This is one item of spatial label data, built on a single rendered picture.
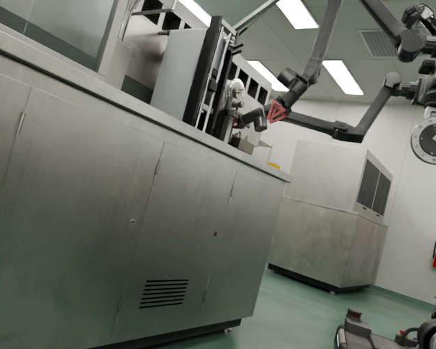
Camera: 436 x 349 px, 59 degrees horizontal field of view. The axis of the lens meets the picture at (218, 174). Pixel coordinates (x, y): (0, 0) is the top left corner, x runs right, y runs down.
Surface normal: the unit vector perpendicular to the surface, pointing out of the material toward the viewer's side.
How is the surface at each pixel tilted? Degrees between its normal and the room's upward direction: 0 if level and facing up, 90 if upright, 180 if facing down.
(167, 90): 90
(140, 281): 90
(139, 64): 90
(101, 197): 90
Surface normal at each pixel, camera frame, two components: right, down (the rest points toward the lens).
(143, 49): 0.79, 0.17
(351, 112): -0.56, -0.20
